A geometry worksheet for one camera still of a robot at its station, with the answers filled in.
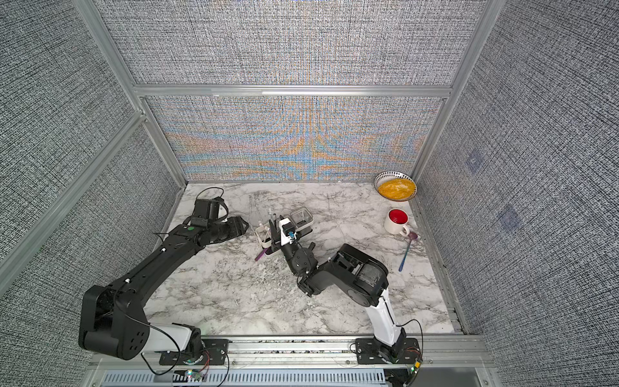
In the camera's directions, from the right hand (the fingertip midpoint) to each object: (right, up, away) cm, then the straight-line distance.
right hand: (276, 213), depth 81 cm
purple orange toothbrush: (-6, -15, +11) cm, 20 cm away
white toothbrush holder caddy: (-5, -11, +7) cm, 14 cm away
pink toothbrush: (-5, -7, +9) cm, 12 cm away
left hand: (-11, -4, +5) cm, 13 cm away
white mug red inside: (+46, -4, +15) cm, 48 cm away
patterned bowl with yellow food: (+50, +11, +28) cm, 59 cm away
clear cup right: (+8, -4, +19) cm, 21 cm away
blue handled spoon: (+54, -10, +19) cm, 58 cm away
